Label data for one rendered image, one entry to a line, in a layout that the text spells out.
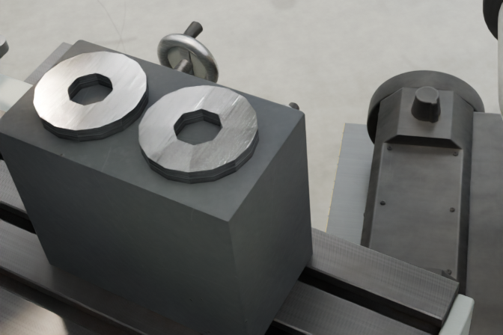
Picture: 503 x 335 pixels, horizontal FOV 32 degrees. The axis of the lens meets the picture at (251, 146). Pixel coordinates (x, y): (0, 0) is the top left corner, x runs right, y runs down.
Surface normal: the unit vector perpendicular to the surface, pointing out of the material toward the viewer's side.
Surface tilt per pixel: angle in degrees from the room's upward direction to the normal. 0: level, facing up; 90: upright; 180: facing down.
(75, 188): 90
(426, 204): 0
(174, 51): 90
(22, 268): 0
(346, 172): 0
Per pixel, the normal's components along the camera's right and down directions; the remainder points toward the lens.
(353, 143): -0.08, -0.68
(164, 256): -0.48, 0.67
